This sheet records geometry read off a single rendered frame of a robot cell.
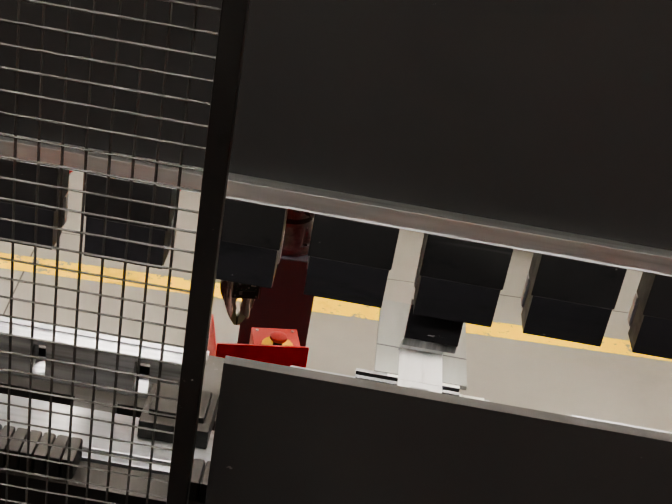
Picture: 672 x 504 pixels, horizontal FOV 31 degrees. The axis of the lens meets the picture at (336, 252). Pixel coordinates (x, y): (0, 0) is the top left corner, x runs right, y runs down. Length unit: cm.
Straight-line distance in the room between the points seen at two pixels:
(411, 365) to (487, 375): 185
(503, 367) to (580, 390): 27
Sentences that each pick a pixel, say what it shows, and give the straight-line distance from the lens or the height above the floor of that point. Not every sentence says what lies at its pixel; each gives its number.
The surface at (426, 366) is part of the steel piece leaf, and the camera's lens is 236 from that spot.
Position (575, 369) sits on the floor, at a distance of 435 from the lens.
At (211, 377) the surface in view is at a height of 88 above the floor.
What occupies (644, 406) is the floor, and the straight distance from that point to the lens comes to 428.
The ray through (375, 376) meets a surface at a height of 99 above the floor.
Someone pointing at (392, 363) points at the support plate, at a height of 100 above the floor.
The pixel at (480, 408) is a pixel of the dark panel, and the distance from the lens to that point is 170.
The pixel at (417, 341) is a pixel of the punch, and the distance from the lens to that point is 226.
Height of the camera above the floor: 232
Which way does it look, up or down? 30 degrees down
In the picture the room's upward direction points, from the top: 10 degrees clockwise
